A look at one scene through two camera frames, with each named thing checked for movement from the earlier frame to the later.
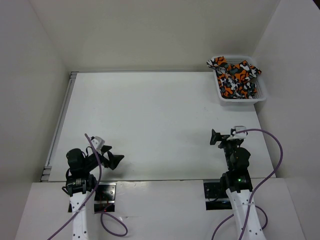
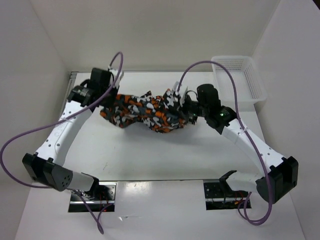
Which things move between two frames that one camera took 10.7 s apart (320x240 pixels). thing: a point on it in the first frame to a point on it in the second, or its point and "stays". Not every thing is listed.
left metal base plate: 105,198 stays
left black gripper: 114,159 to 114,90
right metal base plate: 216,198 stays
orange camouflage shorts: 236,80 to 158,114
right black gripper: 213,137 to 189,97
